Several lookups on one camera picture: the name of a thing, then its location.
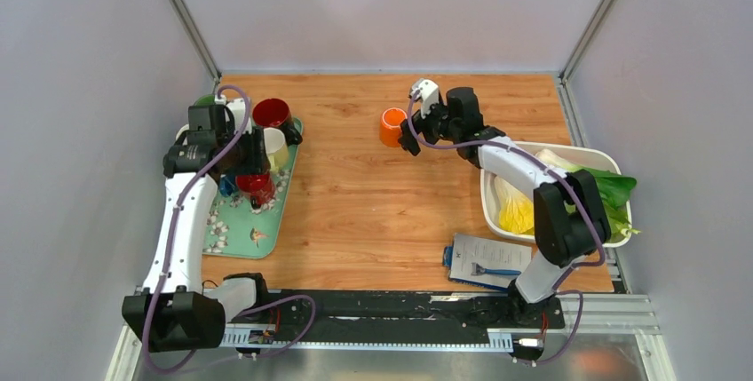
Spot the dark blue octagonal mug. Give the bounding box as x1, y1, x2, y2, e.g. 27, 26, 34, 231
218, 175, 238, 197

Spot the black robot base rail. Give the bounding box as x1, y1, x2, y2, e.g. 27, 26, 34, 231
225, 290, 565, 347

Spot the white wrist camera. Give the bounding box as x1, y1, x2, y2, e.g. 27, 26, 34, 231
214, 94, 254, 133
409, 78, 440, 118

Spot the green bok choy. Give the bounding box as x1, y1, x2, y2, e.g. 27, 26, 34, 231
535, 149, 640, 248

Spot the cream floral mug green inside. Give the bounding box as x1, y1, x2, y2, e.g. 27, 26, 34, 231
193, 94, 224, 107

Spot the light green octagonal mug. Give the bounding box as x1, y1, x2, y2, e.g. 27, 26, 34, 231
264, 128, 289, 172

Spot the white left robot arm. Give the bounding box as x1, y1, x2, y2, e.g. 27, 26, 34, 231
122, 100, 272, 353

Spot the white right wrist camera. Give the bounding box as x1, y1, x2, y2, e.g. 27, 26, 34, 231
409, 78, 440, 118

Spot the green floral serving tray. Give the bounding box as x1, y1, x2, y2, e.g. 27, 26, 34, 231
202, 146, 297, 259

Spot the white vegetable basin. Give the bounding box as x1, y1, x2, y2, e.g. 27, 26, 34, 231
480, 141, 621, 243

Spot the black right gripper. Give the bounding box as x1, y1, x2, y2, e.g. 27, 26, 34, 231
398, 95, 460, 156

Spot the blue razor package card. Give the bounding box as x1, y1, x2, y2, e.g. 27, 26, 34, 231
442, 234, 532, 291

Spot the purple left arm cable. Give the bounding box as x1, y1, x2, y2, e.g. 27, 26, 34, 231
140, 84, 318, 376

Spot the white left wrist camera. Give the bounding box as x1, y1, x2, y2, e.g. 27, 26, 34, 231
214, 94, 254, 133

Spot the red mug black handle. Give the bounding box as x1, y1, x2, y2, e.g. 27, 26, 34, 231
235, 173, 276, 210

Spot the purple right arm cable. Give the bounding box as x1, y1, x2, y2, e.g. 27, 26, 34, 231
407, 90, 608, 366

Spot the black skull mug red inside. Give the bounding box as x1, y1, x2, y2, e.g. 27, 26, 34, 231
251, 99, 303, 146

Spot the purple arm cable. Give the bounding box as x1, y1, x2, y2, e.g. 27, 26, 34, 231
140, 84, 318, 376
407, 90, 608, 366

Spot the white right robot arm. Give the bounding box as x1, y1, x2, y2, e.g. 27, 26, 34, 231
399, 79, 611, 326

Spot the orange mug black handle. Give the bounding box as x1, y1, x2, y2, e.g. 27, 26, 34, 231
379, 107, 407, 147

